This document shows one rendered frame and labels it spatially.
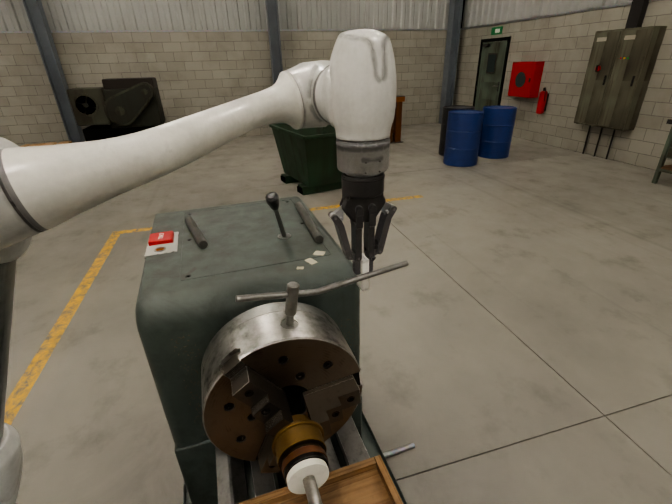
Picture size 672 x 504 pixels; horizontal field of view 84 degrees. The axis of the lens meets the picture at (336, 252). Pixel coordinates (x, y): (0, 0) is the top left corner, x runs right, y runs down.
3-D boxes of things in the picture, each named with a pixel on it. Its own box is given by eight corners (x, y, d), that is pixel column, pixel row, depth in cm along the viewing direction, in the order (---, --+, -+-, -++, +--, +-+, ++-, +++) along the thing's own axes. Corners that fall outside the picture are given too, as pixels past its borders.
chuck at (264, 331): (202, 438, 82) (199, 316, 69) (338, 414, 92) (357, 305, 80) (203, 477, 74) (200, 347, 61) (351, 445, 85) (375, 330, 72)
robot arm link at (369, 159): (400, 139, 60) (398, 176, 63) (376, 131, 68) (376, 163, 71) (346, 145, 58) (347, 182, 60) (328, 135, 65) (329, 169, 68)
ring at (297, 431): (266, 415, 65) (275, 463, 57) (317, 401, 68) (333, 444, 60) (271, 450, 69) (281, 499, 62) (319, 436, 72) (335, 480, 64)
